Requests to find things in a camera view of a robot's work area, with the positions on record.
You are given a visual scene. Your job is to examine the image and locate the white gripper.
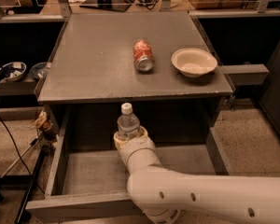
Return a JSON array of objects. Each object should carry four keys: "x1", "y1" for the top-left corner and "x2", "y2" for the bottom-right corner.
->
[{"x1": 113, "y1": 126, "x2": 156, "y2": 162}]

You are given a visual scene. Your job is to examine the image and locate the clear plastic tea bottle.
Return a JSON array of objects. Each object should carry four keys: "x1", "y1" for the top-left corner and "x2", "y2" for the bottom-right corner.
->
[{"x1": 117, "y1": 103, "x2": 140, "y2": 141}]

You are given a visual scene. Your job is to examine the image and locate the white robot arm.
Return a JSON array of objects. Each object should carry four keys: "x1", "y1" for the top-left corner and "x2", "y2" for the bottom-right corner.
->
[{"x1": 113, "y1": 128, "x2": 280, "y2": 224}]

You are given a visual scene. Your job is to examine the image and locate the open grey top drawer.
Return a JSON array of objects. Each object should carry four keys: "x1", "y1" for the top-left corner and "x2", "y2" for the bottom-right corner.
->
[{"x1": 26, "y1": 102, "x2": 231, "y2": 223}]

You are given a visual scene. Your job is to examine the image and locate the grey drawer cabinet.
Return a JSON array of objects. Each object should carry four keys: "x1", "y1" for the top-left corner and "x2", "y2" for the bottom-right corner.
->
[{"x1": 33, "y1": 10, "x2": 235, "y2": 151}]

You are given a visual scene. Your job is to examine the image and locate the red soda can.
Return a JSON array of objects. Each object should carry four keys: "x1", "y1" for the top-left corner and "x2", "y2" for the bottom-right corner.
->
[{"x1": 133, "y1": 39, "x2": 155, "y2": 72}]

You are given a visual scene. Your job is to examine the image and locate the snack bags on floor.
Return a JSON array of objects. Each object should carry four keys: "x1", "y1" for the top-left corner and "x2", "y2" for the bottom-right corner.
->
[{"x1": 34, "y1": 109, "x2": 57, "y2": 148}]

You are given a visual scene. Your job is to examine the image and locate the white paper bowl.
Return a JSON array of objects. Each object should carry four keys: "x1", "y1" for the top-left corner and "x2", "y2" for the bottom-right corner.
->
[{"x1": 171, "y1": 48, "x2": 217, "y2": 77}]

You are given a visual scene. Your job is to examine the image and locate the blue bowl on shelf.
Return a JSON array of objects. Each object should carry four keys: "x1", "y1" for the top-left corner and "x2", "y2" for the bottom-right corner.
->
[{"x1": 29, "y1": 62, "x2": 50, "y2": 80}]

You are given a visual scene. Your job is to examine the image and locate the bowl with small items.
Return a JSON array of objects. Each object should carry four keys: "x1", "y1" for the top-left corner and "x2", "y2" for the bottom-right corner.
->
[{"x1": 0, "y1": 62, "x2": 27, "y2": 82}]

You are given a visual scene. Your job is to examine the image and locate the black monitor stand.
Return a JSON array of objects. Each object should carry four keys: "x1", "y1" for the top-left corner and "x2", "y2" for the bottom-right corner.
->
[{"x1": 79, "y1": 0, "x2": 132, "y2": 12}]

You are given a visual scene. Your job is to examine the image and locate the black tripod stand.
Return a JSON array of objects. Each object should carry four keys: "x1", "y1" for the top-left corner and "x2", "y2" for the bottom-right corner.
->
[{"x1": 0, "y1": 59, "x2": 48, "y2": 224}]

